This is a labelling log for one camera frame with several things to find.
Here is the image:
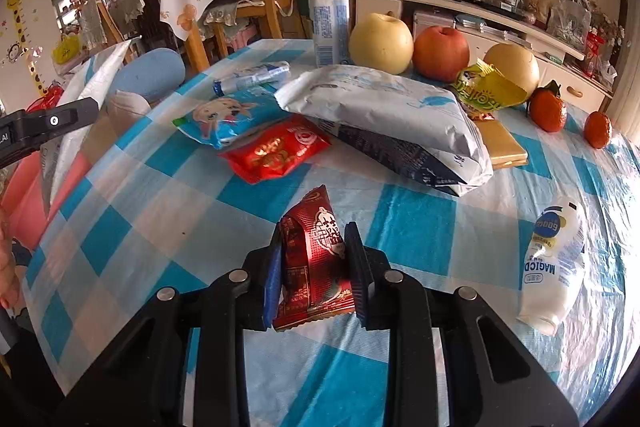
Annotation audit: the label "blue round stool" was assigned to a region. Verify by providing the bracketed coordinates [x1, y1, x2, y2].
[107, 48, 186, 104]

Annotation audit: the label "left yellow pear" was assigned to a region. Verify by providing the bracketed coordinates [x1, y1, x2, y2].
[348, 13, 413, 75]

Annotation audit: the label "dark red snack packet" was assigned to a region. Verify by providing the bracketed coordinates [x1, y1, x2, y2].
[273, 185, 355, 331]

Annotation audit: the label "tangerine with leaf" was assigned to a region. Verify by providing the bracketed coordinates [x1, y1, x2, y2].
[526, 80, 567, 133]

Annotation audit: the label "right yellow pear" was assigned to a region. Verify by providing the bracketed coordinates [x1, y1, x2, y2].
[484, 43, 540, 98]

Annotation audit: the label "clear plastic bag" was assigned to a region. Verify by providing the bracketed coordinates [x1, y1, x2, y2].
[547, 0, 591, 52]

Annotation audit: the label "bright red snack packet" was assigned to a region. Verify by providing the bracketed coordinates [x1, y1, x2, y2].
[221, 115, 331, 184]

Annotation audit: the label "white Magicday milk pouch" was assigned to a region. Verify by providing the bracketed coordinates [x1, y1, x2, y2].
[518, 196, 586, 336]

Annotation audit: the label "red gift boxes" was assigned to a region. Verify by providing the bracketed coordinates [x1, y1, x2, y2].
[26, 81, 64, 113]

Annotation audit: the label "yellow bag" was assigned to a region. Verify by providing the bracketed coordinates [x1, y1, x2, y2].
[52, 34, 82, 66]

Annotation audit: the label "yellow pear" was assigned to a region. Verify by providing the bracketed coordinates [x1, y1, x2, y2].
[348, 13, 413, 75]
[484, 43, 540, 98]

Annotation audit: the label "golden box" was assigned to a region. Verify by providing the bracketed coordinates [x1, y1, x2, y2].
[474, 119, 528, 170]

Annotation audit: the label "dark wooden chair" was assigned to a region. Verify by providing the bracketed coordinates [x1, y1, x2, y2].
[137, 0, 179, 51]

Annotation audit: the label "person's left hand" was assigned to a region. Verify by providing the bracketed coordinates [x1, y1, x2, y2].
[0, 209, 20, 309]

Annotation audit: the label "far wooden chair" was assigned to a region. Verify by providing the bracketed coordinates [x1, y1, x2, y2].
[96, 0, 125, 46]

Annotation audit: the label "grey cushion seat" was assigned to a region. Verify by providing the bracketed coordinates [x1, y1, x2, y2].
[106, 90, 151, 136]

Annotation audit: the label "small blue white tube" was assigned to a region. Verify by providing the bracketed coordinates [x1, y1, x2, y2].
[213, 61, 291, 96]

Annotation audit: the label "pink storage box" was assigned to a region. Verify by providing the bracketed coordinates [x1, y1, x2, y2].
[412, 10, 456, 39]

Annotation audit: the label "yellow green snack wrapper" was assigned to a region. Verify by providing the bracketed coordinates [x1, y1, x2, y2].
[449, 60, 527, 120]

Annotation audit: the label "blue cartoon dog packet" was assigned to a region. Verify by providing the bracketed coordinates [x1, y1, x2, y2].
[172, 87, 288, 150]

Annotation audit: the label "cream TV cabinet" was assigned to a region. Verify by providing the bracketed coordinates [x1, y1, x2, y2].
[352, 0, 613, 113]

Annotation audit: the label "red apple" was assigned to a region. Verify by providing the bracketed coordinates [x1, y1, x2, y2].
[412, 26, 470, 83]

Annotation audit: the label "plain tangerine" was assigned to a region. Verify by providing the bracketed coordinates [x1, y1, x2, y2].
[584, 112, 612, 150]

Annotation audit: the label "pink plastic trash bucket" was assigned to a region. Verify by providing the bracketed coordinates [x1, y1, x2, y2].
[2, 152, 92, 251]

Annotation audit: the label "large white blue bag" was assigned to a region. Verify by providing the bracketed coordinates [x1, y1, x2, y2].
[276, 65, 494, 196]

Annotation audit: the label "white upright milk bottle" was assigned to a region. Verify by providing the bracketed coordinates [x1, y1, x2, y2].
[309, 0, 349, 68]

